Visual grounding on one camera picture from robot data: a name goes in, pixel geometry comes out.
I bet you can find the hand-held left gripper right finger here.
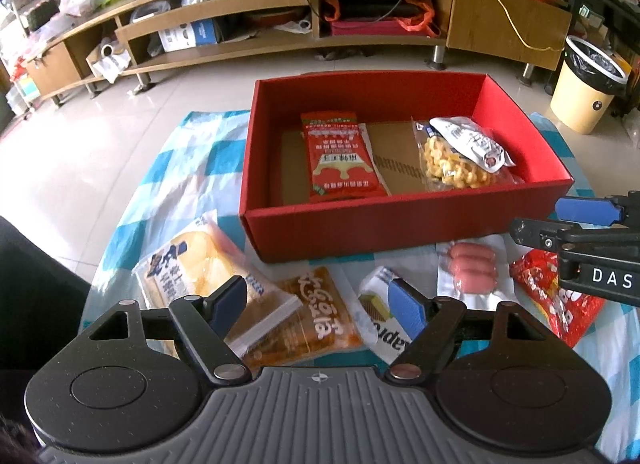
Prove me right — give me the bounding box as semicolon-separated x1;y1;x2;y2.
384;278;553;381

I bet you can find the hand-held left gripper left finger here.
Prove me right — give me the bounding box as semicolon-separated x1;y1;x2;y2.
87;274;252;387

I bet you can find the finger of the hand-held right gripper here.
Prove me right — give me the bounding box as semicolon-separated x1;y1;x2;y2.
509;217;588;251
554;193;640;226

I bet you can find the white wafer packet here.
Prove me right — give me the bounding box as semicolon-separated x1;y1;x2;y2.
357;265;431;366

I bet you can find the sliced bread packet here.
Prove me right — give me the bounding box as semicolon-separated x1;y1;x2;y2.
134;221;298;355

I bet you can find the red gummy candy packet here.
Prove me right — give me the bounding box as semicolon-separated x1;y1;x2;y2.
510;249;621;349

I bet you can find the sausage packet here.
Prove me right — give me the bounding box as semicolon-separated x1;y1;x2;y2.
436;237;521;301

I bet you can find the brown snack packet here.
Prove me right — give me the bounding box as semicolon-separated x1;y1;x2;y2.
242;267;363;365

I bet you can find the red cardboard box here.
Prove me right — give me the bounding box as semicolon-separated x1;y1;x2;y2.
239;71;574;263

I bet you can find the yellow twist snack packet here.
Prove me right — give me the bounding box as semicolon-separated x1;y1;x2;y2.
411;117;526;192

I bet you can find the small white snack packet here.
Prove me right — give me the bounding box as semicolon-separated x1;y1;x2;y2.
429;116;517;174

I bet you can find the white and red snack packet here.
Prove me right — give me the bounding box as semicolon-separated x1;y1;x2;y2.
300;111;392;203

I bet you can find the cream trash bin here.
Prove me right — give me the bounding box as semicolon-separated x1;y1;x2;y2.
550;35;629;135

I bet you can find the blue checked tablecloth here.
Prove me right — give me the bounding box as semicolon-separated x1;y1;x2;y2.
82;109;640;464

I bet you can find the wooden tv stand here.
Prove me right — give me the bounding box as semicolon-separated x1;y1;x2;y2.
25;0;573;108

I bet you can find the orange bag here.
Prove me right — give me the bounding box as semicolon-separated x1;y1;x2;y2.
320;0;443;39

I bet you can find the open cardboard box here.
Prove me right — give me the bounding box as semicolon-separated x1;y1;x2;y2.
86;36;135;84

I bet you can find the blue and white box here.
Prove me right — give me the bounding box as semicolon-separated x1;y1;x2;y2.
159;19;223;52

